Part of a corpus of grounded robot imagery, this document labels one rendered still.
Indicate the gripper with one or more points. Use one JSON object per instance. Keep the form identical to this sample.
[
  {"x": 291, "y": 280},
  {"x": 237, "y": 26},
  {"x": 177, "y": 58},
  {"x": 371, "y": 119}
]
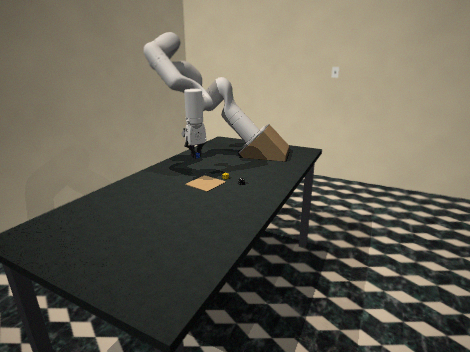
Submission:
[{"x": 196, "y": 136}]

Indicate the tan flat mat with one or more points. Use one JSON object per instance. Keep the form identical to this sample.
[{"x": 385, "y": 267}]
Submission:
[{"x": 205, "y": 183}]

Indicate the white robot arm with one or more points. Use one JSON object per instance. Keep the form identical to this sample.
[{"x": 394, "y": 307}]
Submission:
[{"x": 157, "y": 54}]

